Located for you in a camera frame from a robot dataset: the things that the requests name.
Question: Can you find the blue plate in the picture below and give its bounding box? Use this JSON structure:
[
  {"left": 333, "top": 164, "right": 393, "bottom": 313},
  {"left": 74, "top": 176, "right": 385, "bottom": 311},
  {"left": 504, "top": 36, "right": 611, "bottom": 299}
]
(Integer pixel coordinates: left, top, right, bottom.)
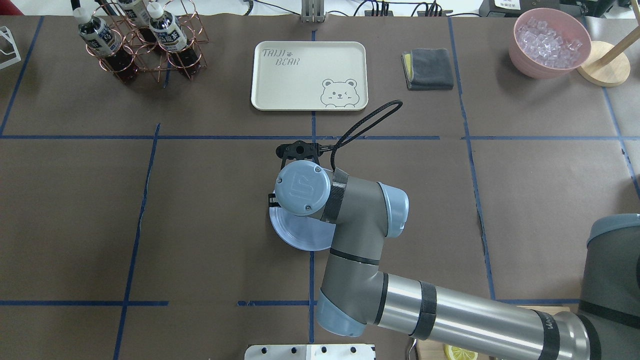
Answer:
[{"left": 269, "top": 207, "right": 336, "bottom": 252}]

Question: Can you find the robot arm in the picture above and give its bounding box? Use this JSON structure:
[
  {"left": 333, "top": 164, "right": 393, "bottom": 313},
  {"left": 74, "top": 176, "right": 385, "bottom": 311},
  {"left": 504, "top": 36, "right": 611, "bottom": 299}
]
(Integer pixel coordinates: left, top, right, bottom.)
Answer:
[{"left": 274, "top": 160, "right": 640, "bottom": 360}]

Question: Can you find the cream bear tray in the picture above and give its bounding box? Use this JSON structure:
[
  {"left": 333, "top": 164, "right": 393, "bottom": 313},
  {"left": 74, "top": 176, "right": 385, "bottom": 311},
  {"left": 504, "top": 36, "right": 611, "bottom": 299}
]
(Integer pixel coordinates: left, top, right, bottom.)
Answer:
[{"left": 250, "top": 41, "right": 369, "bottom": 112}]

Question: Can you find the tea bottle white cap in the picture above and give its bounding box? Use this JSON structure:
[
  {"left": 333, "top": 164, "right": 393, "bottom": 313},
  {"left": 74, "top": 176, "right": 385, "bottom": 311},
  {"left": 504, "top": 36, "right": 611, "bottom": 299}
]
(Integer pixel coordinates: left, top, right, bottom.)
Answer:
[
  {"left": 72, "top": 7, "right": 131, "bottom": 72},
  {"left": 116, "top": 0, "right": 151, "bottom": 30},
  {"left": 146, "top": 1, "right": 198, "bottom": 68}
]

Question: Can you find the grey yellow cloth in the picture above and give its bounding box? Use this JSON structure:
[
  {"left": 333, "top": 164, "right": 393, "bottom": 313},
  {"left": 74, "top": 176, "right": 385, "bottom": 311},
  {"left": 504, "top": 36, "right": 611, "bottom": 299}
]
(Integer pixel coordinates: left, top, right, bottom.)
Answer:
[{"left": 401, "top": 48, "right": 454, "bottom": 91}]

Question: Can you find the wooden cutting board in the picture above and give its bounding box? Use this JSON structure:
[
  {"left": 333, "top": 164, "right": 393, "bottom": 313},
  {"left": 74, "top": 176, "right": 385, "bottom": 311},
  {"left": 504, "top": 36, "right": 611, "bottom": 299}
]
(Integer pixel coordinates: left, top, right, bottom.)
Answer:
[{"left": 406, "top": 304, "right": 578, "bottom": 360}]

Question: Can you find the lemon half slice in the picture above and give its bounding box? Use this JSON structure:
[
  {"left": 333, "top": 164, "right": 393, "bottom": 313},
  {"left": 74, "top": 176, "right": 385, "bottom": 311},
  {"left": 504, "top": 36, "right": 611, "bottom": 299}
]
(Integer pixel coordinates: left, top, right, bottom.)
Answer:
[{"left": 443, "top": 344, "right": 479, "bottom": 360}]

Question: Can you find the pink bowl of ice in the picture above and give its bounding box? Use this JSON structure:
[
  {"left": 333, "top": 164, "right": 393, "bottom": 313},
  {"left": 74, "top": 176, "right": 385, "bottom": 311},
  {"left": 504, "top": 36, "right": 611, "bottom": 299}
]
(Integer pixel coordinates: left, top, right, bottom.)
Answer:
[{"left": 509, "top": 7, "right": 592, "bottom": 79}]

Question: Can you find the wooden stand with base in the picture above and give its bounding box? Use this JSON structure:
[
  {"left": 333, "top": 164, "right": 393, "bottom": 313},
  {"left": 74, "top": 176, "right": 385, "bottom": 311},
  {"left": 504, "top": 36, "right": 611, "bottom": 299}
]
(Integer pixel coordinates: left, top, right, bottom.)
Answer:
[{"left": 577, "top": 26, "right": 640, "bottom": 87}]

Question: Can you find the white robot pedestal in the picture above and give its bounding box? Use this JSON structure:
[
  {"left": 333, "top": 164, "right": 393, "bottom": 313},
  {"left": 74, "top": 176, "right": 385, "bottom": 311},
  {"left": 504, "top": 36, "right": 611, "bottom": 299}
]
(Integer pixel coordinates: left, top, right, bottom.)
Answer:
[{"left": 244, "top": 343, "right": 377, "bottom": 360}]

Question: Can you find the copper wire bottle rack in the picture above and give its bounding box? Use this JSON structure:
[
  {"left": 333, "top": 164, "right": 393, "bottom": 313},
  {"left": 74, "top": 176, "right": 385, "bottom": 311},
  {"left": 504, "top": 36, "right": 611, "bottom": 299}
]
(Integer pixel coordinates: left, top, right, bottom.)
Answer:
[{"left": 85, "top": 0, "right": 210, "bottom": 87}]

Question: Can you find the white wire cup rack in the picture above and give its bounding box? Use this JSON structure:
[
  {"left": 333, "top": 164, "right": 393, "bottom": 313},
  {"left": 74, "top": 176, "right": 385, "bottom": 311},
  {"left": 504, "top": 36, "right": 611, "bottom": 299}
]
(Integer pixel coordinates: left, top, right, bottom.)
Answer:
[{"left": 0, "top": 26, "right": 22, "bottom": 69}]

